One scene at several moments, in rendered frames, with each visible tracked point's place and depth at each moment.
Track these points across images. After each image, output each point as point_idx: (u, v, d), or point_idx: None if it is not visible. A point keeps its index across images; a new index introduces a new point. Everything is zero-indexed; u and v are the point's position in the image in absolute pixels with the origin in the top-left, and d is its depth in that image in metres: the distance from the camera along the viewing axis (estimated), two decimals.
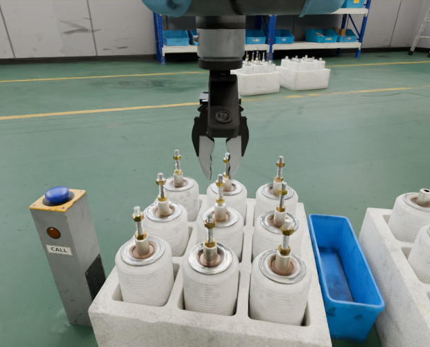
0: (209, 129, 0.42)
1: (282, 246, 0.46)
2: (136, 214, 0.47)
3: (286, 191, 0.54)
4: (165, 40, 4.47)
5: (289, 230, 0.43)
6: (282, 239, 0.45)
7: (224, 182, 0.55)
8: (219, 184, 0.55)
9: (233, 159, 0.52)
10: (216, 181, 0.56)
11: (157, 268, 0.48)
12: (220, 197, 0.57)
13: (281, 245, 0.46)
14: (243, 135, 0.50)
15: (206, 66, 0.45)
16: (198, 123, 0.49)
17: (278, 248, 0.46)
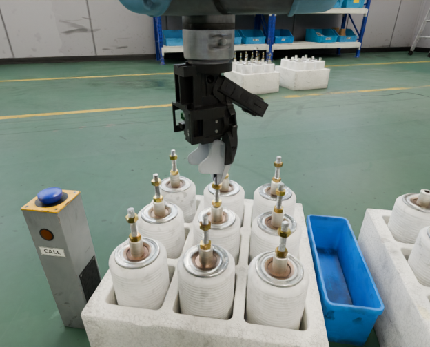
0: (267, 108, 0.51)
1: (279, 248, 0.44)
2: (129, 215, 0.46)
3: (283, 191, 0.53)
4: (165, 40, 4.46)
5: (286, 233, 0.42)
6: (280, 241, 0.44)
7: None
8: (221, 185, 0.55)
9: None
10: (218, 185, 0.54)
11: (151, 270, 0.47)
12: (219, 199, 0.57)
13: (278, 247, 0.45)
14: None
15: (232, 67, 0.44)
16: (234, 129, 0.47)
17: (275, 250, 0.45)
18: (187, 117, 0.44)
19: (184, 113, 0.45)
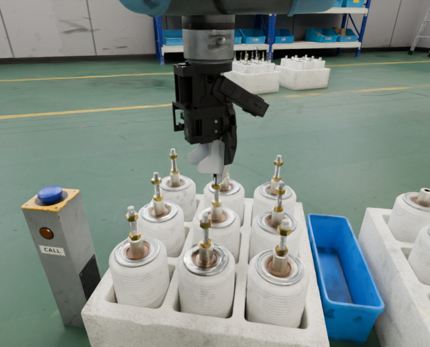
0: (267, 109, 0.51)
1: (279, 246, 0.44)
2: (129, 214, 0.46)
3: (283, 190, 0.53)
4: (165, 40, 4.46)
5: (286, 231, 0.42)
6: (280, 239, 0.44)
7: (219, 186, 0.54)
8: (213, 186, 0.54)
9: None
10: (212, 182, 0.55)
11: (151, 269, 0.47)
12: (215, 200, 0.56)
13: (278, 246, 0.45)
14: None
15: (231, 67, 0.44)
16: (233, 129, 0.47)
17: (275, 249, 0.45)
18: (187, 117, 0.44)
19: (183, 113, 0.45)
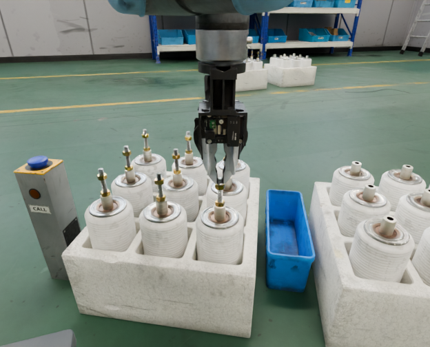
0: None
1: (217, 199, 0.56)
2: (100, 174, 0.57)
3: None
4: (160, 39, 4.58)
5: (218, 186, 0.54)
6: (217, 193, 0.56)
7: None
8: (179, 155, 0.67)
9: (211, 157, 0.53)
10: (178, 155, 0.66)
11: (118, 219, 0.59)
12: (178, 167, 0.68)
13: None
14: (199, 135, 0.51)
15: None
16: None
17: (216, 201, 0.57)
18: (236, 120, 0.43)
19: (227, 118, 0.42)
